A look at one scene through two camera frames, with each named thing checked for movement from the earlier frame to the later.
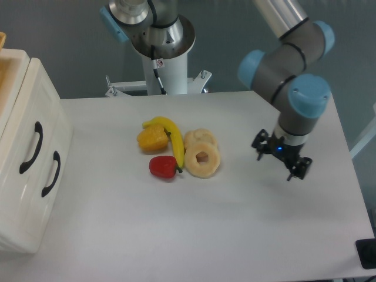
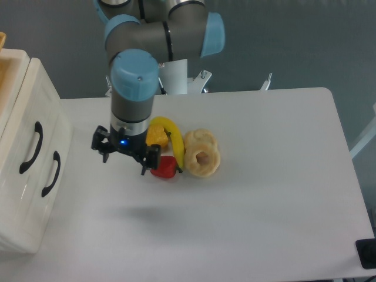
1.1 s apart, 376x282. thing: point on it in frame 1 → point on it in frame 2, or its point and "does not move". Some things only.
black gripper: (265, 144) → (136, 145)
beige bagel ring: (195, 168) does not move
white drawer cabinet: (36, 142) does not move
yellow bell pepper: (153, 138) does not move
